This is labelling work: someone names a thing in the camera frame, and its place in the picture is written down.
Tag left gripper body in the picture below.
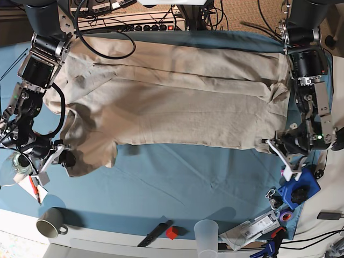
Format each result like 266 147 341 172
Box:
262 128 309 167

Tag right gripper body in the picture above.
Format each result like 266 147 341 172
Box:
20 137 65 174

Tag beige T-shirt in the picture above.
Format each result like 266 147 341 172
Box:
55 40 290 177

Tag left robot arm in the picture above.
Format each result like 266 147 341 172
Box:
266 1 343 171

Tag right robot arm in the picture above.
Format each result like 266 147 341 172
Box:
1 1 74 175

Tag white paper note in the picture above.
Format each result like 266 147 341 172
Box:
18 176 48 203

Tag clear tape roll with holder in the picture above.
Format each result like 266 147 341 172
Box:
0 152 33 189

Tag red pen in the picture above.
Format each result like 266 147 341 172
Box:
28 176 41 205

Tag black computer mouse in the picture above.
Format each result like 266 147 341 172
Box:
331 142 344 151

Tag blue case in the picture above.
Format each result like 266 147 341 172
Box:
277 165 321 210

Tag keyring with carabiner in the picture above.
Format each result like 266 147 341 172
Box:
266 188 283 210

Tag grey ceramic mug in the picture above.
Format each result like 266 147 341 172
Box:
36 207 68 239

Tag purple tape roll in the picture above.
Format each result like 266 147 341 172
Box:
279 209 293 222

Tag black phone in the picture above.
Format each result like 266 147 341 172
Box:
317 212 343 220

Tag blue table cloth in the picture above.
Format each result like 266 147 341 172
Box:
0 30 334 240

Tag packaged item card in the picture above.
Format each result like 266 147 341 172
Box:
219 211 280 251

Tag blue black clamp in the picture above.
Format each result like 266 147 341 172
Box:
249 226 286 258

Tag translucent plastic cup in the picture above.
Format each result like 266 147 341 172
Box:
194 219 219 258

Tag red cube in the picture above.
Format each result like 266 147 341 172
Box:
166 226 178 240

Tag power strip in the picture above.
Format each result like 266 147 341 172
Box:
128 21 186 32

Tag black cable ties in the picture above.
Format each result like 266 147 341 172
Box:
0 48 28 80

